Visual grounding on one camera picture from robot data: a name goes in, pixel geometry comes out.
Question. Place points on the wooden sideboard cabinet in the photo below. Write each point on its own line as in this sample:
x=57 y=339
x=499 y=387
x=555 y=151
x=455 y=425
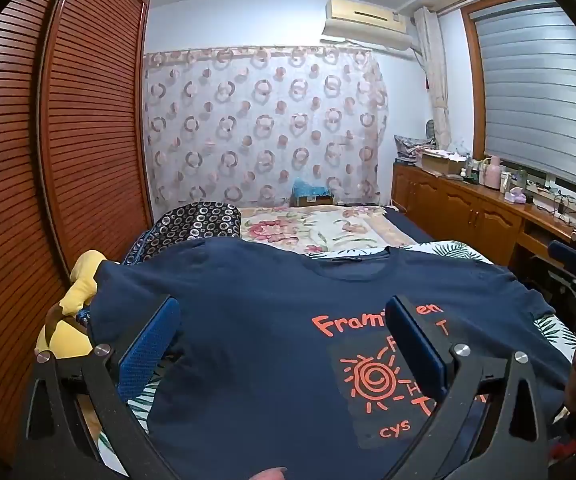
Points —
x=447 y=205

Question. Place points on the floral blanket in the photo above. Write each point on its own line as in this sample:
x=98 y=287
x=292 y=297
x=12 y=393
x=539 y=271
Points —
x=318 y=225

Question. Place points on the navy circle-patterned pillow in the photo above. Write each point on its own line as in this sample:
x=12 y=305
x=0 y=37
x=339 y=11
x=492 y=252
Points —
x=193 y=225

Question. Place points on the beige window curtain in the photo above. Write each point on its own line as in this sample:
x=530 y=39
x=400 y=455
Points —
x=435 y=75

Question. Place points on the beige wall air conditioner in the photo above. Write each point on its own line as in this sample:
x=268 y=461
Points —
x=362 y=20

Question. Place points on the navy t-shirt with orange print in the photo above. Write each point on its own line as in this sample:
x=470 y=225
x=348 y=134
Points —
x=268 y=360

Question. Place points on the floral cushion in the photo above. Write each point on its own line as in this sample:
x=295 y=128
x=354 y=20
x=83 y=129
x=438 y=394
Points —
x=412 y=149

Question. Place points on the white leaf-print cover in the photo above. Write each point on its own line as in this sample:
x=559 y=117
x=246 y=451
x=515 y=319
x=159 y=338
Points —
x=552 y=330

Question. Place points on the cardboard box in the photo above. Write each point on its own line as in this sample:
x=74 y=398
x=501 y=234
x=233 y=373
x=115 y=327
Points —
x=442 y=164

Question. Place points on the wooden louvered wardrobe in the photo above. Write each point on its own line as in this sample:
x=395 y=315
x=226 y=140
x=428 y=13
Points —
x=93 y=110

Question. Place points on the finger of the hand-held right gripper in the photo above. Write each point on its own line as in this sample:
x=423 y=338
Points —
x=570 y=260

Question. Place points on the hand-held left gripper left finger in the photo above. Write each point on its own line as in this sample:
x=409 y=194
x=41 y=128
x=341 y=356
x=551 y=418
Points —
x=148 y=355

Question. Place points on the yellow plush toy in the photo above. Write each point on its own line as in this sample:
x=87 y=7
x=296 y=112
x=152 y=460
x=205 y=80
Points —
x=85 y=280

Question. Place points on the pink tissue box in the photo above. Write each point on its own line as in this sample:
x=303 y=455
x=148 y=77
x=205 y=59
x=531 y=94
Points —
x=515 y=196

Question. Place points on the pink bottle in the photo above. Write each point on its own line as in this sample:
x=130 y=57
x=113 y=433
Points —
x=492 y=174

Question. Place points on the box with blue bag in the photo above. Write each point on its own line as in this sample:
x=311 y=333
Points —
x=310 y=192

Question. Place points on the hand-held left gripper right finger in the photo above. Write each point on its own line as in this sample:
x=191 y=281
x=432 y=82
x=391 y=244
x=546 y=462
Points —
x=417 y=350

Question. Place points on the person's left hand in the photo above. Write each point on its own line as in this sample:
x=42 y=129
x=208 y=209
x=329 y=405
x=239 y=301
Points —
x=272 y=475

